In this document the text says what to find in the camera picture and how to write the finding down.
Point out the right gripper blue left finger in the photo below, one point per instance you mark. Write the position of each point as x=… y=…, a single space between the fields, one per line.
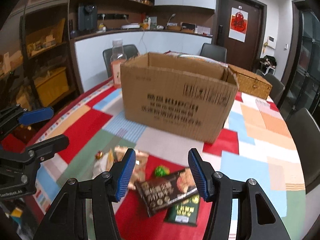
x=124 y=173

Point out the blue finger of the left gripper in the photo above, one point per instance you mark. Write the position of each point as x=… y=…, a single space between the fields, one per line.
x=46 y=149
x=35 y=116

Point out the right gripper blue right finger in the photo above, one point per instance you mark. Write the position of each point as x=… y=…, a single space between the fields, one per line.
x=202 y=174

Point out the gold fortune biscuit packet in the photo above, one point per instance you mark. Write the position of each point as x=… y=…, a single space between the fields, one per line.
x=138 y=174

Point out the white silver snack pouch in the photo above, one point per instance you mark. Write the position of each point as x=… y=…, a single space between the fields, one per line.
x=103 y=164

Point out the foil candy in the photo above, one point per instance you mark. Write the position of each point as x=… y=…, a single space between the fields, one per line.
x=99 y=155

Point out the green lollipop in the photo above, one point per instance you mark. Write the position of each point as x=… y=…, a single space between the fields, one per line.
x=161 y=171

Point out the black cracker packet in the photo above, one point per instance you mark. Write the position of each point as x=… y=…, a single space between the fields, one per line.
x=163 y=192

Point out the green cracker packet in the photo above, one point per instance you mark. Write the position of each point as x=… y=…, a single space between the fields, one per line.
x=185 y=212

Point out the colourful patchwork tablecloth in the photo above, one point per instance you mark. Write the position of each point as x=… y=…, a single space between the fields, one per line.
x=254 y=143

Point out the brown cardboard box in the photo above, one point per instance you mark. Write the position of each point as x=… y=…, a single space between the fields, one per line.
x=186 y=97

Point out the woven wicker basket box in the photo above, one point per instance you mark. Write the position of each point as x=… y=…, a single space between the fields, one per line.
x=251 y=83

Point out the dark chair right near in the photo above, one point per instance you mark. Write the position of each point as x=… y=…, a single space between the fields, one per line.
x=305 y=133

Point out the dark chair right far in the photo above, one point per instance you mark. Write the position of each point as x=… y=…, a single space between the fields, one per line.
x=277 y=86

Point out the black coffee machine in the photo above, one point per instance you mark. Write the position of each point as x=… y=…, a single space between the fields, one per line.
x=87 y=17

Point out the dark wooden door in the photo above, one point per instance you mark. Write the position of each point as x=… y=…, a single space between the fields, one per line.
x=244 y=55

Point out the red fu door poster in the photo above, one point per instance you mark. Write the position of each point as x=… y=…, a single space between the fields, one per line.
x=238 y=24

